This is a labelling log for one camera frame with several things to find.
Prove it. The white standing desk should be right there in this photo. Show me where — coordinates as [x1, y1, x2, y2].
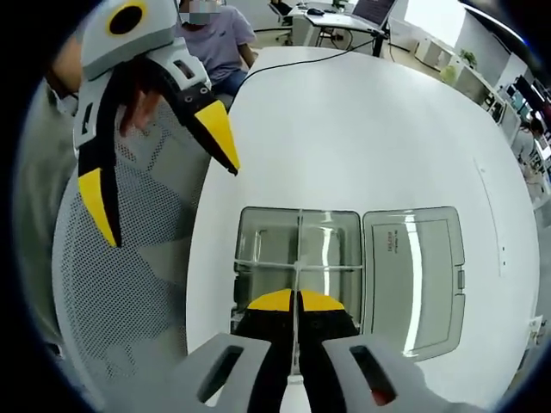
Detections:
[269, 0, 404, 59]

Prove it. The clear plastic divider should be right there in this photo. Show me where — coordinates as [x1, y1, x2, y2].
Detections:
[234, 257, 362, 277]
[288, 207, 309, 386]

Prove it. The clear grey guide fixture box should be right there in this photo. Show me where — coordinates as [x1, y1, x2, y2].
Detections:
[230, 205, 467, 363]

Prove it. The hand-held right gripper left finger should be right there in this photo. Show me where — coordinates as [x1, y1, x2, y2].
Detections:
[127, 288, 294, 413]

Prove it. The open laptop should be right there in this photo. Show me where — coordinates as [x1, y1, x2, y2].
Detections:
[351, 0, 399, 29]

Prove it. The white mesh office chair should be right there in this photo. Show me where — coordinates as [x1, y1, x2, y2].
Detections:
[51, 98, 225, 413]

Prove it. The white counter cabinet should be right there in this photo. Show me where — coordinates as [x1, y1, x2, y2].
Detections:
[411, 34, 513, 117]

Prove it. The person's grey shirt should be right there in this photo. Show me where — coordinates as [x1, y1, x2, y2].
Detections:
[19, 81, 83, 349]

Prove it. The person's left hand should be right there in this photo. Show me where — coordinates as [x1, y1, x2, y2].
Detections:
[118, 75, 164, 139]

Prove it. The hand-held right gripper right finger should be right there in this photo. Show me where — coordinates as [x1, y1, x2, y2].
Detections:
[300, 289, 477, 413]

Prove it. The black cable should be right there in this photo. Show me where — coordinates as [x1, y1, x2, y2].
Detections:
[227, 36, 384, 111]

